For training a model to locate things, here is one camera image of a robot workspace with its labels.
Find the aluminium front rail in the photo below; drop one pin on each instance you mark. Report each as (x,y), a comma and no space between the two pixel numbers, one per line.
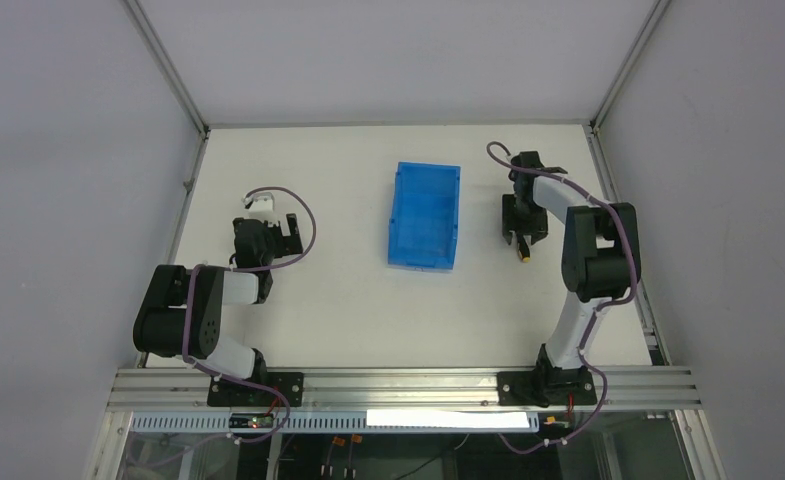
(621,388)

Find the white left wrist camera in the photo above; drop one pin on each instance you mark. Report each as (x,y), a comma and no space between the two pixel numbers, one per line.
(261,207)

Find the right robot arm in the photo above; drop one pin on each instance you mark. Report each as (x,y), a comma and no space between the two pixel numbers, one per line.
(600,264)

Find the black yellow screwdriver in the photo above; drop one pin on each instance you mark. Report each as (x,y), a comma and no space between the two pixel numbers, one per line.
(523,249)

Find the blue plastic bin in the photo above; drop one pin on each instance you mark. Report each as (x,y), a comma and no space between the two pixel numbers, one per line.
(423,226)

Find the aluminium frame rail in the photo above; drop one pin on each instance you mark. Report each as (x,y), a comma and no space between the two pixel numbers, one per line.
(654,339)
(189,185)

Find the aluminium right frame rail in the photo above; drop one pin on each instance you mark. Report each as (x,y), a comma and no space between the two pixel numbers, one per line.
(654,339)

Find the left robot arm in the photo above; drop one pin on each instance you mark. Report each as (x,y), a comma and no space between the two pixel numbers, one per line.
(181,313)

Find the aluminium left frame rail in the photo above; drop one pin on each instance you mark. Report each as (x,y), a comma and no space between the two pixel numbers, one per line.
(189,185)

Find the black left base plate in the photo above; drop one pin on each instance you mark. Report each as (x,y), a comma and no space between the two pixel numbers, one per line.
(254,389)

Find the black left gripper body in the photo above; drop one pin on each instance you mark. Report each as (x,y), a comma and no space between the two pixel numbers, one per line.
(283,239)

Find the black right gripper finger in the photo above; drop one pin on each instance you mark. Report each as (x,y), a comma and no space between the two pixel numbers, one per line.
(509,237)
(538,235)

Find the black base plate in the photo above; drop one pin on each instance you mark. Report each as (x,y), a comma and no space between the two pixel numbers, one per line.
(518,391)
(254,389)

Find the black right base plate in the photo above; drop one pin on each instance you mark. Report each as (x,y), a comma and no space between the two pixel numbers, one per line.
(518,391)

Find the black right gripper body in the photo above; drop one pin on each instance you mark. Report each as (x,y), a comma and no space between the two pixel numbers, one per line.
(523,220)

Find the white slotted cable duct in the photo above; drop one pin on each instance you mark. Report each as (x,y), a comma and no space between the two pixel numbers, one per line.
(373,421)

